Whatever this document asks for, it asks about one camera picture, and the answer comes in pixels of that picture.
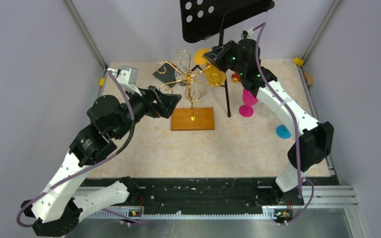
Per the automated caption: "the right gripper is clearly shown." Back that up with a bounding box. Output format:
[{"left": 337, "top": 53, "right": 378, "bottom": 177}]
[{"left": 202, "top": 41, "right": 245, "bottom": 77}]

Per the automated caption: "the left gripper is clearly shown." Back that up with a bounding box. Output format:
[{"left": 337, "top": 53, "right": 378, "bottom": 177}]
[{"left": 113, "top": 83, "right": 182, "bottom": 140}]

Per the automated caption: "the yellow plastic wine glass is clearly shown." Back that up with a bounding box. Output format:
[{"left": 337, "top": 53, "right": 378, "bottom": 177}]
[{"left": 193, "top": 48, "right": 226, "bottom": 86}]

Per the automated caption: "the pink plastic wine glass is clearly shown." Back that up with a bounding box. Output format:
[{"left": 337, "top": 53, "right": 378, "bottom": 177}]
[{"left": 239, "top": 89, "right": 258, "bottom": 118}]

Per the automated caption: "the blue plastic wine glass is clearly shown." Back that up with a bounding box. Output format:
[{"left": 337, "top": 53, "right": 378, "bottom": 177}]
[{"left": 275, "top": 124, "right": 292, "bottom": 139}]

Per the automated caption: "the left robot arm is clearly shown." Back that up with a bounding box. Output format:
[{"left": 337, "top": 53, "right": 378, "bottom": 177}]
[{"left": 19, "top": 86, "right": 182, "bottom": 237}]

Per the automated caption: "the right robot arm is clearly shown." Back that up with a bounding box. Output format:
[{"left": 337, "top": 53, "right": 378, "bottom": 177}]
[{"left": 203, "top": 39, "right": 334, "bottom": 204}]

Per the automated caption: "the gold wine glass rack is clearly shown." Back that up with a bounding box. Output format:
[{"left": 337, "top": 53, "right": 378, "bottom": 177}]
[{"left": 157, "top": 61, "right": 215, "bottom": 131}]

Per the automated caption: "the clear back wine glass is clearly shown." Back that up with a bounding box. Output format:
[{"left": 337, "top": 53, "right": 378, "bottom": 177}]
[{"left": 170, "top": 47, "right": 190, "bottom": 88}]

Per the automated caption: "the black mesh pad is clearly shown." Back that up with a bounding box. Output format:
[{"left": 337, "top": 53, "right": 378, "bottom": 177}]
[{"left": 152, "top": 63, "right": 177, "bottom": 90}]

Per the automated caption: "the colourful toy train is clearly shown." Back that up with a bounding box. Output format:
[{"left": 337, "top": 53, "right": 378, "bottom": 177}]
[{"left": 232, "top": 74, "right": 241, "bottom": 83}]

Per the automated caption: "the black music stand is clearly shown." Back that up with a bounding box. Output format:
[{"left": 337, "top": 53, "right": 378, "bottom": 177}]
[{"left": 179, "top": 0, "right": 275, "bottom": 118}]

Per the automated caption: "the yellow left edge clip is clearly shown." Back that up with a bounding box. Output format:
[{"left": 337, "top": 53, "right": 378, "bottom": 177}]
[{"left": 99, "top": 78, "right": 105, "bottom": 87}]

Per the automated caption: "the yellow corner clip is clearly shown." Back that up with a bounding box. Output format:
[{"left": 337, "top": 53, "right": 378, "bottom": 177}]
[{"left": 293, "top": 58, "right": 304, "bottom": 66}]

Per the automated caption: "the brown wooden block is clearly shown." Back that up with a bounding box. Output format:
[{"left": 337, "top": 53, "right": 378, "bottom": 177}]
[{"left": 304, "top": 72, "right": 314, "bottom": 86}]

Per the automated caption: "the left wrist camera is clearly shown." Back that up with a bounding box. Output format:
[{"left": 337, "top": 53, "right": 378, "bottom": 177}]
[{"left": 107, "top": 66, "right": 142, "bottom": 96}]

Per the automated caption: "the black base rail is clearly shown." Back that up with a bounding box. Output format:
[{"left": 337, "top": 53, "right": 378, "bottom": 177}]
[{"left": 88, "top": 177, "right": 339, "bottom": 220}]

